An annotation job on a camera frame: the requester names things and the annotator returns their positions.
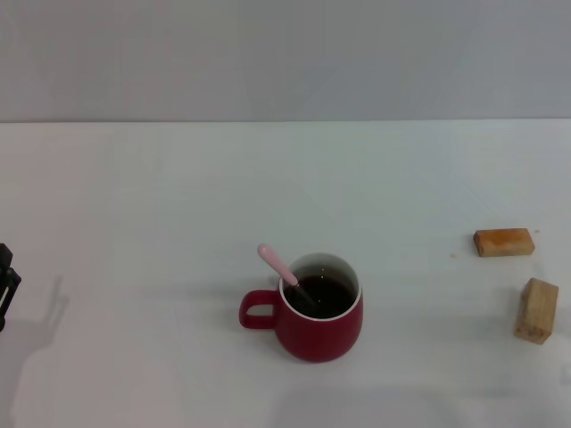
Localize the pink handled metal spoon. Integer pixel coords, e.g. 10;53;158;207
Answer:
257;243;319;312

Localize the red ceramic cup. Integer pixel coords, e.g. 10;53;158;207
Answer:
238;252;365;364

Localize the pale wooden block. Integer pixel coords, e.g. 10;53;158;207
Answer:
511;277;560;345

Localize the dark brown coffee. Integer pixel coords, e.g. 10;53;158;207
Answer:
284;275;360;320

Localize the orange stained wooden block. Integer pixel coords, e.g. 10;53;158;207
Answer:
473;227;535;258

